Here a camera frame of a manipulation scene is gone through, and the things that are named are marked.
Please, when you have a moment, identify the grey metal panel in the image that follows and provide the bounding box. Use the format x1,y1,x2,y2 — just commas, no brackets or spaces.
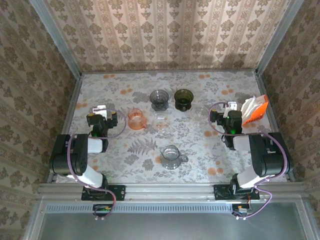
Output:
39,212,310,240

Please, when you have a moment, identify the black cable connector box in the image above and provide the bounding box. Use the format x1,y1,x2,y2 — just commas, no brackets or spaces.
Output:
92,203,113,218
231,203,252,218

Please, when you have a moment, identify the clear glass coffee server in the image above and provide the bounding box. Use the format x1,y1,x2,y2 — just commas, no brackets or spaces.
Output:
189,104,210,126

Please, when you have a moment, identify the floral tablecloth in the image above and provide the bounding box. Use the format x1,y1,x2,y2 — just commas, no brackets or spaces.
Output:
56,71,288,185

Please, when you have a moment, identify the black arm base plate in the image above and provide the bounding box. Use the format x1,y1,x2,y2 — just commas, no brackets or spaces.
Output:
214,184,260,201
81,184,126,202

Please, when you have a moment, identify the slotted grey cable duct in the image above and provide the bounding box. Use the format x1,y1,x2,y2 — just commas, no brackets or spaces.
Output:
42,202,251,214

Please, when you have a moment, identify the orange white filter package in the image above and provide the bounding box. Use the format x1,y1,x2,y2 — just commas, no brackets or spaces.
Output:
240,94,270,127

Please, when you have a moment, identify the smoke grey plastic dripper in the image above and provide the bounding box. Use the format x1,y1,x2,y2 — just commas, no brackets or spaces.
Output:
149,89,170,112

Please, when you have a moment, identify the thin aluminium table rail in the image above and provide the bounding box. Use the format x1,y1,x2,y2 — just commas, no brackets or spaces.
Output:
81,69,258,75

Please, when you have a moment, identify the long aluminium base rail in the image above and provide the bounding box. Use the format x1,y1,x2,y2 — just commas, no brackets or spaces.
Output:
37,182,307,202

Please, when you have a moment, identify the clear plastic dripper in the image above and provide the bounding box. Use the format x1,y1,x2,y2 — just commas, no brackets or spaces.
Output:
151,111,172,134

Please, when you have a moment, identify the purple cable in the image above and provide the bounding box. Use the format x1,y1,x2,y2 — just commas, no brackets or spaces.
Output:
208,101,288,221
66,107,127,221

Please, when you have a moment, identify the orange glass coffee server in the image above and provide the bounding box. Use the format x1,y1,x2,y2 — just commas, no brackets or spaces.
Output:
127,108,148,131

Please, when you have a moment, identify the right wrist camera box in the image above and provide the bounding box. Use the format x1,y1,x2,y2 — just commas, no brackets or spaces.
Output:
223,100,238,116

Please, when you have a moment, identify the aluminium side rail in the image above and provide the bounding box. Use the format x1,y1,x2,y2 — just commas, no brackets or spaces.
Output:
254,71,296,181
45,74,83,183

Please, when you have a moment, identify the aluminium frame post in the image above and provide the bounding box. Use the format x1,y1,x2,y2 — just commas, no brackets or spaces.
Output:
255,0,305,76
29,0,83,79

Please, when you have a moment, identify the dark green plastic dripper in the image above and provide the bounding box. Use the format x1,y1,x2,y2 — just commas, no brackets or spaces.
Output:
173,88,195,112

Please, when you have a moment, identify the grey glass coffee server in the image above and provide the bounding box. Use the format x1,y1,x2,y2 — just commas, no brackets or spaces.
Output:
158,145,189,171

